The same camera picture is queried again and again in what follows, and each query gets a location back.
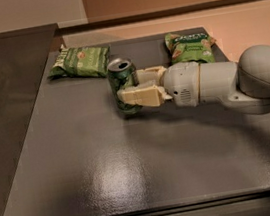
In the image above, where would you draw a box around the green soda can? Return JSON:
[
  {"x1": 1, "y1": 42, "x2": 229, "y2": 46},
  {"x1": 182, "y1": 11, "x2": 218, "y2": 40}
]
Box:
[{"x1": 107, "y1": 57, "x2": 141, "y2": 115}]

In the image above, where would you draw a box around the green chip bag left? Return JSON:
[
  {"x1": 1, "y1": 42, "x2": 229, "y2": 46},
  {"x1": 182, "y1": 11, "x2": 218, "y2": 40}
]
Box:
[{"x1": 48, "y1": 46, "x2": 110, "y2": 79}]

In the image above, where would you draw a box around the green snack bag right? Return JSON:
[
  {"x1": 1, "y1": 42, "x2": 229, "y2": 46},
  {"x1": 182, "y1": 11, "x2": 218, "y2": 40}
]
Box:
[{"x1": 164, "y1": 32, "x2": 216, "y2": 64}]

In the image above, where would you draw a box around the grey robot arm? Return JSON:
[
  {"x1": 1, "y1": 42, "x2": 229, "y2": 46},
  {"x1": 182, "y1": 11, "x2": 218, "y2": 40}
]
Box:
[{"x1": 117, "y1": 45, "x2": 270, "y2": 115}]

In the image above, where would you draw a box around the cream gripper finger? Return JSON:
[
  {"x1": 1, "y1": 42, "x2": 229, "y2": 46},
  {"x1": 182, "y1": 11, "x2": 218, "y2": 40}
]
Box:
[
  {"x1": 137, "y1": 66, "x2": 167, "y2": 85},
  {"x1": 117, "y1": 85, "x2": 172, "y2": 107}
]

